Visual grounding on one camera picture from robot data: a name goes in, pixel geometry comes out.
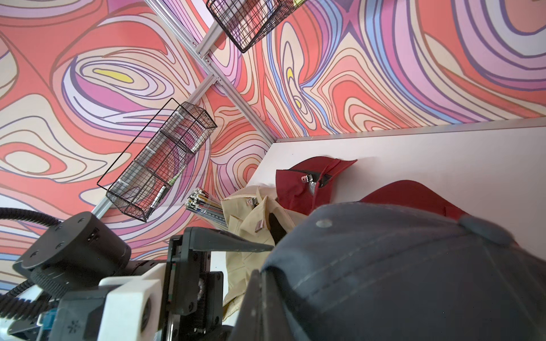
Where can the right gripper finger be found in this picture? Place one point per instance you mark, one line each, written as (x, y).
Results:
(249, 323)

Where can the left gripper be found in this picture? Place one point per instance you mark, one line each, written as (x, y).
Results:
(191, 302)

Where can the dark red cap front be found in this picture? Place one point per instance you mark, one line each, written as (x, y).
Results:
(309, 184)

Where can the grey Colorado cap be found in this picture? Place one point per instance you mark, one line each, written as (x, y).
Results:
(356, 271)

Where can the red Colorado cap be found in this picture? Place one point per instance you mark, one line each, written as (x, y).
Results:
(409, 193)

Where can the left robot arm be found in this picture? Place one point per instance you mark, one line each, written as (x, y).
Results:
(81, 284)

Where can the cup of pencils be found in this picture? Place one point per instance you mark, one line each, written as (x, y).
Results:
(206, 207)

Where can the black wire basket left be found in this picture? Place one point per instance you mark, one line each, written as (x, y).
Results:
(160, 154)

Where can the black wire basket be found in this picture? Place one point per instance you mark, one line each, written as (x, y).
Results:
(160, 154)
(245, 22)

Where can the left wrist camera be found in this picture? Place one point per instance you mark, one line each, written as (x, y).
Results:
(120, 308)

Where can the black wire basket back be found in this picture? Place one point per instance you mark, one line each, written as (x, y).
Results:
(245, 22)

